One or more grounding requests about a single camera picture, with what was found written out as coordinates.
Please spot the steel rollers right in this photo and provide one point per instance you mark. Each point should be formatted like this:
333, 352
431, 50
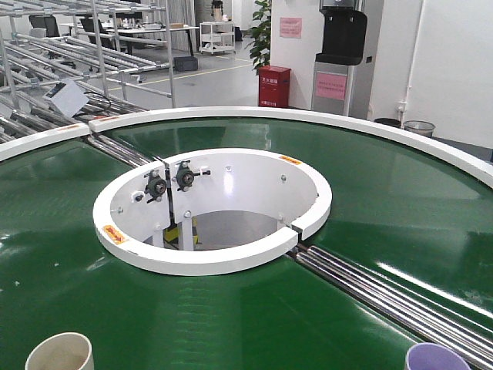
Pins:
416, 313

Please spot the white control box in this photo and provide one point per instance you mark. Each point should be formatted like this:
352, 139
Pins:
66, 97

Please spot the white outer conveyor rim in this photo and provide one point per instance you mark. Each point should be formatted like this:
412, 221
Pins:
462, 160

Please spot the white cart shelf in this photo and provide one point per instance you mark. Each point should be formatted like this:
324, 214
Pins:
217, 37

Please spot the green potted plant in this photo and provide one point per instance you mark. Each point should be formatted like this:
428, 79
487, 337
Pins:
261, 34

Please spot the green conveyor belt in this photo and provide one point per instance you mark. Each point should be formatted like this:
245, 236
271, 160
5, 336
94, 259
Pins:
406, 216

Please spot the steel rollers left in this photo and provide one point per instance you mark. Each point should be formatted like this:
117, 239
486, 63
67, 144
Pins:
118, 150

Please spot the purple cup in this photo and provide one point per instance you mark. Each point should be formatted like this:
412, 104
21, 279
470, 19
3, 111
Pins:
425, 356

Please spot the mesh waste bin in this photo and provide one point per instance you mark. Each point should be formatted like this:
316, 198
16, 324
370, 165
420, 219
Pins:
419, 127

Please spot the red fire extinguisher box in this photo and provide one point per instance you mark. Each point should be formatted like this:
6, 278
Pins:
274, 86

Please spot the pink wall notice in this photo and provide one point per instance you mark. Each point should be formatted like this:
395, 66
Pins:
291, 27

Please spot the water dispenser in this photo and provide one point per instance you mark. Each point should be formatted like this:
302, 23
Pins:
344, 32

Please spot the metal roller rack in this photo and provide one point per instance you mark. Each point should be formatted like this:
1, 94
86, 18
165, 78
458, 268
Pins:
31, 66

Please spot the steel rollers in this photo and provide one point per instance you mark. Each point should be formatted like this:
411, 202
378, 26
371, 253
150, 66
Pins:
416, 313
118, 150

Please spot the beige cup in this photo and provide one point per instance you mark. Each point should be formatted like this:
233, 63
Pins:
67, 350

